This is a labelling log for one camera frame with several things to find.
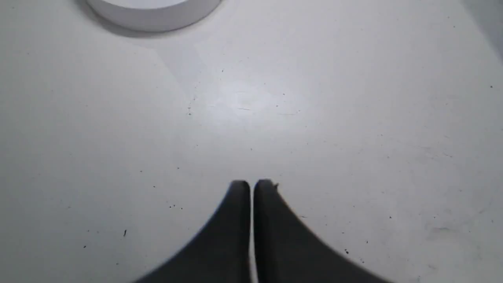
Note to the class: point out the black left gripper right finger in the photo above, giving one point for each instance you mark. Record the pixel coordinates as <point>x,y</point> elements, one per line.
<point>287,251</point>

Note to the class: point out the white desk lamp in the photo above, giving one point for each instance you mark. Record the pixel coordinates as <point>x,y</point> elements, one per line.
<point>153,15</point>

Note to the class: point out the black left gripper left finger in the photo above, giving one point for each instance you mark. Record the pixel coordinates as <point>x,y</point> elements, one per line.
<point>220,252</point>

